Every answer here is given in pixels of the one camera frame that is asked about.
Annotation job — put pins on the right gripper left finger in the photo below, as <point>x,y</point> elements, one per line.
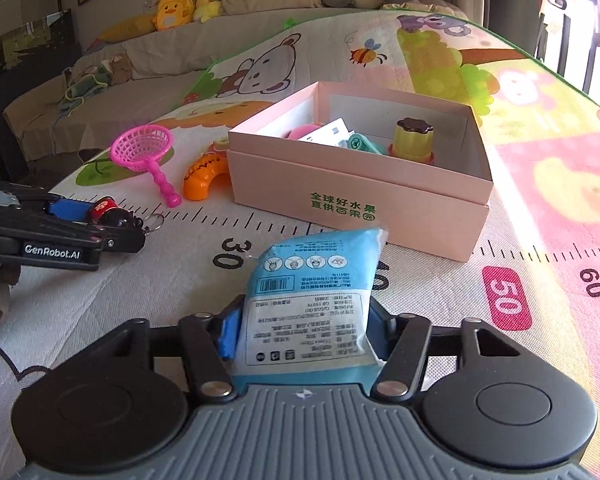
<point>208,344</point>

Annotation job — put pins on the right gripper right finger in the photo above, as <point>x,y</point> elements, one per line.
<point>401,342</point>

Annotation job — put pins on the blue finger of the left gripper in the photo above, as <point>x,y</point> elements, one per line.
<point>71,210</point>

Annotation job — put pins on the red black keychain toy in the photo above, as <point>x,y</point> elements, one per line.
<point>107,212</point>

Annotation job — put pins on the pink toy net scoop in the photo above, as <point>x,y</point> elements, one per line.
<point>140,149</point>

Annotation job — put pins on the blue tissue packet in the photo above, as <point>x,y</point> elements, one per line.
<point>306,311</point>

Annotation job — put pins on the beige covered sofa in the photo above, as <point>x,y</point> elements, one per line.
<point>130,75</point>

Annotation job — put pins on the orange toy piece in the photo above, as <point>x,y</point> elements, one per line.
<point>205,177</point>

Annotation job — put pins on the colourful cartoon play mat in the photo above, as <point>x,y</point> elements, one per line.
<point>534,273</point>

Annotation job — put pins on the fish tank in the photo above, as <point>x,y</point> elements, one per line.
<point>36,35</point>

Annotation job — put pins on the pink cardboard box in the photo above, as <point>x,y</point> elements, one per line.
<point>439,209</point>

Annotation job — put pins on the yellow long cushion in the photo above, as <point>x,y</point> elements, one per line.
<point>134,27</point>

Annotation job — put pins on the yellow pudding toy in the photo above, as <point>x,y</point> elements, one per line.
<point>412,140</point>

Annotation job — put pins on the teal toy in box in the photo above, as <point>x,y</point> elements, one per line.
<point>361,143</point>

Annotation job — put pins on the white paper card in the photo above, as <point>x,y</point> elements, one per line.
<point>334,133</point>

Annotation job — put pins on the yellow duck plush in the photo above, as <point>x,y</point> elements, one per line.
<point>173,13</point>

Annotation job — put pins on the yellow small plush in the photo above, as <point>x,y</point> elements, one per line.
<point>205,10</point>

